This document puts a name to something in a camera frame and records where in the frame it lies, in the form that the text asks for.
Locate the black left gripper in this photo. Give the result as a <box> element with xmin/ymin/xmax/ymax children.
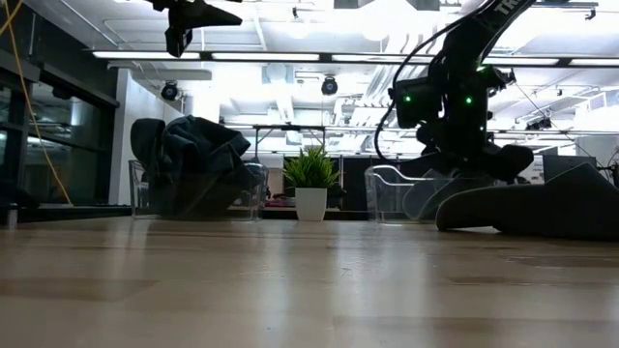
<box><xmin>147</xmin><ymin>0</ymin><xmax>244</xmax><ymax>30</ymax></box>

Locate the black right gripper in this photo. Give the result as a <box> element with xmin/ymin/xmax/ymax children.
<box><xmin>399</xmin><ymin>142</ymin><xmax>536</xmax><ymax>184</ymax></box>

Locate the grey cap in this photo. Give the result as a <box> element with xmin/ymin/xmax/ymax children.
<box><xmin>434</xmin><ymin>161</ymin><xmax>619</xmax><ymax>243</ymax></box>

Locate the dark navy cap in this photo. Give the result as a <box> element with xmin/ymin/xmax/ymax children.
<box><xmin>159</xmin><ymin>114</ymin><xmax>253</xmax><ymax>221</ymax></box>

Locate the dark computer monitor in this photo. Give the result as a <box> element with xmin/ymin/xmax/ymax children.
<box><xmin>541</xmin><ymin>154</ymin><xmax>600</xmax><ymax>184</ymax></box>

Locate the clear plastic bin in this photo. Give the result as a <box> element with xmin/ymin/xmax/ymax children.
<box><xmin>127</xmin><ymin>159</ymin><xmax>270</xmax><ymax>223</ymax></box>
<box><xmin>364</xmin><ymin>164</ymin><xmax>485</xmax><ymax>225</ymax></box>

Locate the black-legged background table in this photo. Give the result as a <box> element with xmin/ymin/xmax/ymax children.
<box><xmin>251</xmin><ymin>124</ymin><xmax>329</xmax><ymax>159</ymax></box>

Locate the dark charcoal cap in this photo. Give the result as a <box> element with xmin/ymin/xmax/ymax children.
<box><xmin>129</xmin><ymin>117</ymin><xmax>168</xmax><ymax>218</ymax></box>

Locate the black office partition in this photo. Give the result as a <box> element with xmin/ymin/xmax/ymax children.
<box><xmin>339</xmin><ymin>155</ymin><xmax>376</xmax><ymax>213</ymax></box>

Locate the black framed glass partition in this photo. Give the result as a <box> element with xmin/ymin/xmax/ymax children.
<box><xmin>0</xmin><ymin>0</ymin><xmax>121</xmax><ymax>218</ymax></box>

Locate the green plant in white pot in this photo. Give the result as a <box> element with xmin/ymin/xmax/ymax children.
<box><xmin>282</xmin><ymin>146</ymin><xmax>342</xmax><ymax>223</ymax></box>

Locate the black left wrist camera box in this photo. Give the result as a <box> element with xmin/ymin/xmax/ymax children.
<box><xmin>163</xmin><ymin>26</ymin><xmax>195</xmax><ymax>59</ymax></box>

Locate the yellow cable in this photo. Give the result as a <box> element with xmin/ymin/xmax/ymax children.
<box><xmin>0</xmin><ymin>0</ymin><xmax>74</xmax><ymax>205</ymax></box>

